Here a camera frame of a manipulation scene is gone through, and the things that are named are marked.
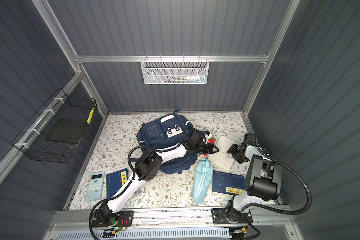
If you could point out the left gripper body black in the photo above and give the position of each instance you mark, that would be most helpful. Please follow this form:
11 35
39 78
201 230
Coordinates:
205 148

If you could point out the pens in white basket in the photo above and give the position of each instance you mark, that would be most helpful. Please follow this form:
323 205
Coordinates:
191 79

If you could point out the white notebook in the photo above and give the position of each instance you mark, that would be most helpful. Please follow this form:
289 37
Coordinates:
222 158

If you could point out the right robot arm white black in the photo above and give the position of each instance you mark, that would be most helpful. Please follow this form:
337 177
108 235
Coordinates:
262 181

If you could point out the black wire wall basket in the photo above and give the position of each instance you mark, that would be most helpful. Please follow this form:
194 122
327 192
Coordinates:
56 133

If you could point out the clear plastic ruler set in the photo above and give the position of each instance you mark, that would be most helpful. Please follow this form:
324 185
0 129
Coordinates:
137 192

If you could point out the white wire mesh basket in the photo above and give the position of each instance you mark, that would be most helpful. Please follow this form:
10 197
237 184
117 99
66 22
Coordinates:
153 70

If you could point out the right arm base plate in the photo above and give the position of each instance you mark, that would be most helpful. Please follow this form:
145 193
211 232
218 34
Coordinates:
231 216

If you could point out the light green calculator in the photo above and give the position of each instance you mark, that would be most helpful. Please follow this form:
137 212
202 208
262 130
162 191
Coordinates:
95 186

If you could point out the red card pack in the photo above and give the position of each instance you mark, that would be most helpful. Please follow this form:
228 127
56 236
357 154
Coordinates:
210 138

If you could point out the navy blue student backpack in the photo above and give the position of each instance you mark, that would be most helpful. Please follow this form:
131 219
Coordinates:
166 133

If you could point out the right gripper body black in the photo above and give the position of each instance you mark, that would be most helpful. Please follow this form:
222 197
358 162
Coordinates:
235 150

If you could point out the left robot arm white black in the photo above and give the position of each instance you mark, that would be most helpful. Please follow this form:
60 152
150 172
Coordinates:
145 163

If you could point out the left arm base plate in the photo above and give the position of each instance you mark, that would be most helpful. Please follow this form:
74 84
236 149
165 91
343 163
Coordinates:
120 219

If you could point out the navy notebook yellow label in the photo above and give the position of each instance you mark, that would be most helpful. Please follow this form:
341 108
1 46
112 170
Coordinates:
115 180
227 183

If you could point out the light blue pencil pouch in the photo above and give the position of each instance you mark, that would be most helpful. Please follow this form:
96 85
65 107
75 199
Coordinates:
203 179

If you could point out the aluminium front rail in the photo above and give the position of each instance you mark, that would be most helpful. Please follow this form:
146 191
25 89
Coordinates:
143 218

